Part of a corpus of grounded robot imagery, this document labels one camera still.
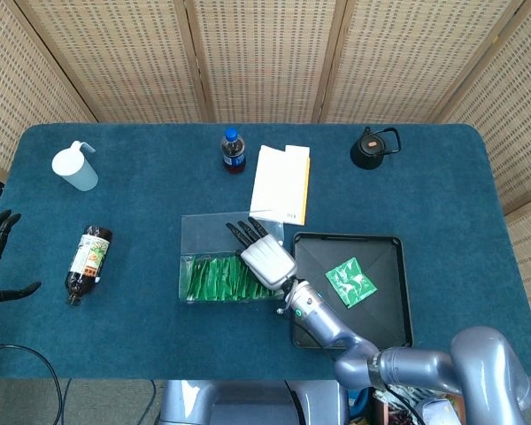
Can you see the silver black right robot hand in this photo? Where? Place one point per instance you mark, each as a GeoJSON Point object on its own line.
{"type": "Point", "coordinates": [270, 261]}

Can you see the cola bottle with blue cap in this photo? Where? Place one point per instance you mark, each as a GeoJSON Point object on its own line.
{"type": "Point", "coordinates": [233, 155]}

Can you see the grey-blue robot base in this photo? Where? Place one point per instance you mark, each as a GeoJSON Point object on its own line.
{"type": "Point", "coordinates": [248, 407]}

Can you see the white booklet with yellow edge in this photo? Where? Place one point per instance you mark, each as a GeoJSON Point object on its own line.
{"type": "Point", "coordinates": [279, 186]}

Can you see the black rectangular tray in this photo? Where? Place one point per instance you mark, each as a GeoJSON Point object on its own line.
{"type": "Point", "coordinates": [380, 319]}

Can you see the blue table cloth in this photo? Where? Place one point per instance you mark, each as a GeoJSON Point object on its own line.
{"type": "Point", "coordinates": [159, 186]}

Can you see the black teapot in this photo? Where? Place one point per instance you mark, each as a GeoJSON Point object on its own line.
{"type": "Point", "coordinates": [366, 155]}

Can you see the clear box of green packets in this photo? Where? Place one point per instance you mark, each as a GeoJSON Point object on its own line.
{"type": "Point", "coordinates": [203, 234]}

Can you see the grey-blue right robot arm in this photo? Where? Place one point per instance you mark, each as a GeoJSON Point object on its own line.
{"type": "Point", "coordinates": [318, 314]}

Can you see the white plastic spout cup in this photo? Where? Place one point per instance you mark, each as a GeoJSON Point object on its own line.
{"type": "Point", "coordinates": [77, 170]}

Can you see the brown bottle with printed label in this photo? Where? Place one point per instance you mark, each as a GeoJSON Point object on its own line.
{"type": "Point", "coordinates": [88, 261]}

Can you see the green packet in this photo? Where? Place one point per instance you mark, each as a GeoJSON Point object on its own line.
{"type": "Point", "coordinates": [351, 283]}

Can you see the woven wicker folding screen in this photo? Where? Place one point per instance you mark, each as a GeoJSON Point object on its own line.
{"type": "Point", "coordinates": [265, 57]}

